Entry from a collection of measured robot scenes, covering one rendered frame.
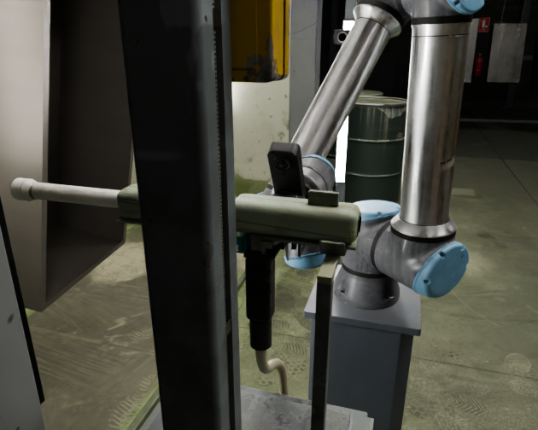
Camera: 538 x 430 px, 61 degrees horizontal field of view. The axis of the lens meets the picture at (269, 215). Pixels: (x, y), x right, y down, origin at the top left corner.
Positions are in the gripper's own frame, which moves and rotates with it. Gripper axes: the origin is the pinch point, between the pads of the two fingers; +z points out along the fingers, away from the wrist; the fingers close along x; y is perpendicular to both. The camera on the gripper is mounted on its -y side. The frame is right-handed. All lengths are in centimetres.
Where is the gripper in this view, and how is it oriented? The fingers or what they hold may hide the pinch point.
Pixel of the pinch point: (260, 231)
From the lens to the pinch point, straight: 58.2
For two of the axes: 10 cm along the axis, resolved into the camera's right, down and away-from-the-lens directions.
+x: -9.6, -1.0, 2.7
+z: -2.8, 3.4, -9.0
